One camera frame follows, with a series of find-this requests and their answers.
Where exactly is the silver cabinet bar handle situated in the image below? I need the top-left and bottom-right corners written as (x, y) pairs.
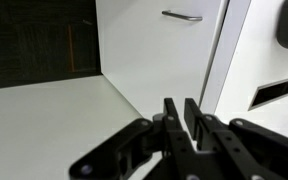
top-left (161, 9), bottom-right (204, 22)

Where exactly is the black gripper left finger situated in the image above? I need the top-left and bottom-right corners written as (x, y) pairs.
top-left (68, 97), bottom-right (198, 180)

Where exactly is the white cabinet front with handle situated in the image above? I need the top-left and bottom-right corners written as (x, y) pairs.
top-left (95, 0), bottom-right (230, 120)

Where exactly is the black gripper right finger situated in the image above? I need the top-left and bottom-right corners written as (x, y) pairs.
top-left (183, 97), bottom-right (288, 180)

